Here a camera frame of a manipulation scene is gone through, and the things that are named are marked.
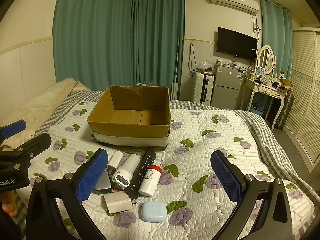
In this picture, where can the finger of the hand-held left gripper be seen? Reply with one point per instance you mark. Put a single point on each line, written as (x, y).
(14, 128)
(35, 143)

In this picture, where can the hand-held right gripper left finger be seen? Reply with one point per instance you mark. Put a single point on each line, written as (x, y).
(90, 177)

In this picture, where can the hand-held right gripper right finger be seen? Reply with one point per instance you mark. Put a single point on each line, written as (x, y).
(226, 176)

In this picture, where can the black power adapter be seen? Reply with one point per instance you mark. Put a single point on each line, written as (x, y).
(103, 182)

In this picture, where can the small white power bank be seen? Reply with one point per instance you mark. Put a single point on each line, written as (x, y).
(116, 160)

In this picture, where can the white charger plug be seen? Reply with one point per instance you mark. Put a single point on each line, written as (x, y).
(117, 201)

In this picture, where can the white cylindrical device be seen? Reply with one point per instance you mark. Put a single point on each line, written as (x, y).
(127, 170)

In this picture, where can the black remote control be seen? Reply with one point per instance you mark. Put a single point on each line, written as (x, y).
(143, 170)

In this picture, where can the white pill bottle red cap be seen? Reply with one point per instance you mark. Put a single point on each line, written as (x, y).
(150, 182)

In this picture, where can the brown cardboard box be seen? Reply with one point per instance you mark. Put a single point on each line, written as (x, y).
(130, 130)

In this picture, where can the light blue earbuds case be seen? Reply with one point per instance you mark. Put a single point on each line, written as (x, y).
(154, 211)

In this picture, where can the person's left hand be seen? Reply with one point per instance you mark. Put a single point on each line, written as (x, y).
(8, 206)

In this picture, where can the cream blanket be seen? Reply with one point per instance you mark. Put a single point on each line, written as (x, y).
(37, 105)

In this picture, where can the white floral quilt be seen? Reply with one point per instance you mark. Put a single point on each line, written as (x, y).
(200, 142)

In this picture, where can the blue plastic basket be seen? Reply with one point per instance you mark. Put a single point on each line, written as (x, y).
(256, 109)

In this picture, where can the silver fridge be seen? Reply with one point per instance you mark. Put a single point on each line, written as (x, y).
(226, 87)

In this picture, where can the white ribbed suitcase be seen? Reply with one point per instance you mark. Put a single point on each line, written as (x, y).
(200, 90)

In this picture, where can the dark suitcase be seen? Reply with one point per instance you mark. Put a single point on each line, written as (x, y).
(287, 110)

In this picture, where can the white dressing table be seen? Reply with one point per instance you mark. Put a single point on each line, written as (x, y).
(265, 90)

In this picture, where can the clear water jug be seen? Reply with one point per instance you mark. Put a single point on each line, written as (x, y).
(150, 83)

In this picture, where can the clear plastic bag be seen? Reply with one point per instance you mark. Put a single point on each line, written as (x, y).
(206, 65)

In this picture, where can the cream louvred wardrobe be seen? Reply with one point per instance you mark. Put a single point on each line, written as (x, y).
(305, 92)

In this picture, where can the white oval mirror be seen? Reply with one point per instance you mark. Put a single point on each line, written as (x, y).
(265, 58)

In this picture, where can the light teal window curtain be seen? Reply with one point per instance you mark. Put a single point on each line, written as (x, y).
(275, 37)

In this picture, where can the white air conditioner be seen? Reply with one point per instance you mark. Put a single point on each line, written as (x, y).
(233, 1)

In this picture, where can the black wall television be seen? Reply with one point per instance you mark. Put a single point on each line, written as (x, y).
(236, 43)

